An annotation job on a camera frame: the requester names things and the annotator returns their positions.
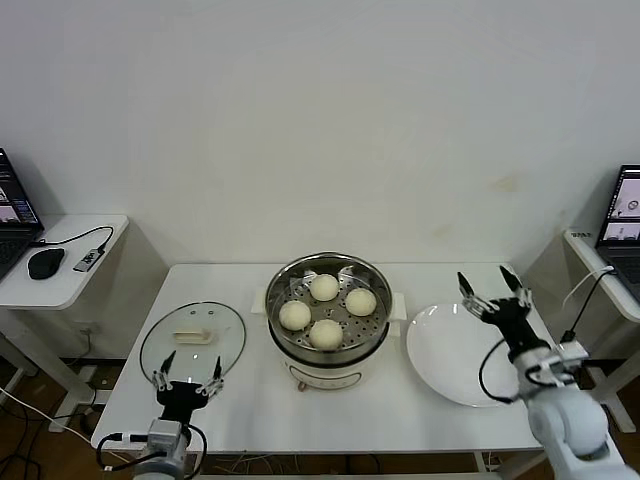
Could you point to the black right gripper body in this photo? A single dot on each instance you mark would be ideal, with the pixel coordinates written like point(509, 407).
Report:
point(515, 322)

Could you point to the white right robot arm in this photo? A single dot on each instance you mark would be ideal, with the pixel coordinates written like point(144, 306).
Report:
point(565, 420)

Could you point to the black laptop dark screen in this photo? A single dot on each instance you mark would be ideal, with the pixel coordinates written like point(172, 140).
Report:
point(12, 225)

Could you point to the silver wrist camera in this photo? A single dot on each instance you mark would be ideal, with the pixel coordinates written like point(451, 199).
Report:
point(167, 436)
point(571, 351)

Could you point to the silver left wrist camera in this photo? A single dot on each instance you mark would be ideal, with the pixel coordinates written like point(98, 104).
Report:
point(167, 436)

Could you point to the stainless steel steamer basket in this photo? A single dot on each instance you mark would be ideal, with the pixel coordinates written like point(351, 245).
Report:
point(360, 331)

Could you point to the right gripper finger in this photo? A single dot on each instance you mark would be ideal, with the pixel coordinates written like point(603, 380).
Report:
point(477, 304)
point(520, 292)

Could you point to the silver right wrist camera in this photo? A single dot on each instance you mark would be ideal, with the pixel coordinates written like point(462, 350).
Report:
point(571, 351)

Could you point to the cream electric cooking pot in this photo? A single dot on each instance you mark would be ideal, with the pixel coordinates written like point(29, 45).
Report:
point(325, 372)

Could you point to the white side table with sticker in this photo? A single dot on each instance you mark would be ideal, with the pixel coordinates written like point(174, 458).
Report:
point(582, 252)

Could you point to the white steamed baozi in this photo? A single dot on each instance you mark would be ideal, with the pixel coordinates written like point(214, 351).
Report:
point(324, 288)
point(326, 334)
point(295, 315)
point(361, 302)

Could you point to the black computer mouse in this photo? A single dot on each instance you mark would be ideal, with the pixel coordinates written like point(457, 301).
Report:
point(46, 262)

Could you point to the white side table with mouse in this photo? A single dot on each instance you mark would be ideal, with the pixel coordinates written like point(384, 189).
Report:
point(75, 290)

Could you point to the grey usb hub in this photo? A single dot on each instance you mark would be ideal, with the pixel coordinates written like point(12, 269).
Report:
point(89, 260)

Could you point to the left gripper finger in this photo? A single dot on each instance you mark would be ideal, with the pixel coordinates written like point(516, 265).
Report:
point(160, 381)
point(212, 389)

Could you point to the white wall socket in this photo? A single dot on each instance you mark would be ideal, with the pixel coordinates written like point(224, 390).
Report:
point(88, 330)

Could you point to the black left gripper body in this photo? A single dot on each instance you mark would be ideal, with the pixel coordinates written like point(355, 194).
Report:
point(181, 397)

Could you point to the white round plate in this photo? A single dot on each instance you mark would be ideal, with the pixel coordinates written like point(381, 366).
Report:
point(440, 350)

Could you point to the round glass pot lid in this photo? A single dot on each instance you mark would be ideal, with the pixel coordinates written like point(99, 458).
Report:
point(200, 320)

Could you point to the black laptop camera views screen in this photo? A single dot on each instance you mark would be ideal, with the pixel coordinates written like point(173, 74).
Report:
point(622, 225)

